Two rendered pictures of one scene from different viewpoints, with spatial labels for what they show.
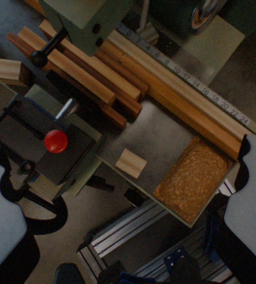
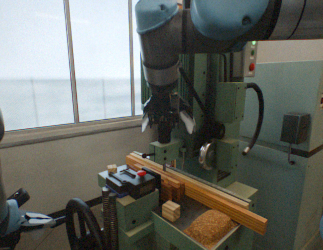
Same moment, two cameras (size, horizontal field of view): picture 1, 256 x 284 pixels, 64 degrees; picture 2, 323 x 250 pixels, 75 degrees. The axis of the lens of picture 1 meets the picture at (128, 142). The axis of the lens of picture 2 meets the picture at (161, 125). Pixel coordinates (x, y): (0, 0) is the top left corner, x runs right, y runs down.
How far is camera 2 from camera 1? 0.59 m
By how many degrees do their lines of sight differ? 74
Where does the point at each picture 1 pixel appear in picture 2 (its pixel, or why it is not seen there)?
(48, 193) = (124, 203)
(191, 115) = (205, 193)
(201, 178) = (212, 215)
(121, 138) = not seen: hidden behind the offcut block
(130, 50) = (176, 174)
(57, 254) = not seen: outside the picture
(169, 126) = (195, 205)
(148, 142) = (183, 210)
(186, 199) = (203, 224)
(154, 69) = (186, 178)
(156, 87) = (187, 184)
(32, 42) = (138, 166)
